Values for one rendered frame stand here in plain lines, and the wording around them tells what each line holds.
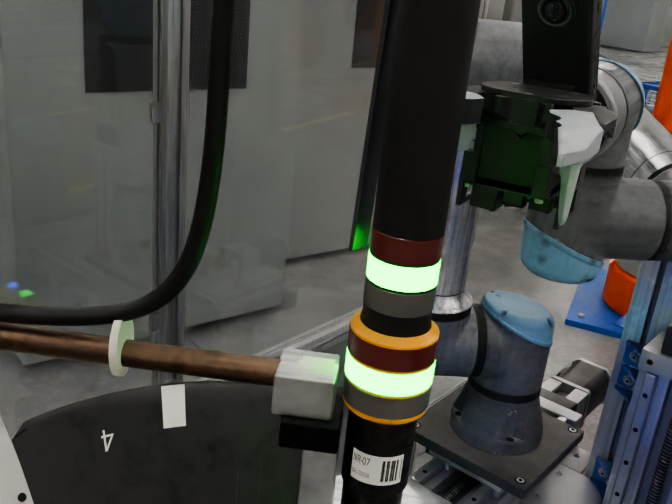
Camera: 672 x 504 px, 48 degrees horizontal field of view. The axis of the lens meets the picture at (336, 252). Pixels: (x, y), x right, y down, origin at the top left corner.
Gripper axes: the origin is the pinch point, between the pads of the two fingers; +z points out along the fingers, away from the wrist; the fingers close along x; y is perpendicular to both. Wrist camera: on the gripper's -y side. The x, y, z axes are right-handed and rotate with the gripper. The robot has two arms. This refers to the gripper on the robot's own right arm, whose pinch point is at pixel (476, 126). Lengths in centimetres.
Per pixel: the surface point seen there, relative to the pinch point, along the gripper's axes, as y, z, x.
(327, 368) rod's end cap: 11.2, 9.6, 2.3
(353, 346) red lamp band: 9.4, 9.7, 1.0
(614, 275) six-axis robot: 141, -384, 34
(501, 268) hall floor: 164, -406, 104
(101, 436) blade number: 25.9, 5.7, 22.2
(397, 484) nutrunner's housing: 16.8, 8.6, -1.8
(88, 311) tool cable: 9.8, 14.5, 13.3
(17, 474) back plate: 38, 3, 36
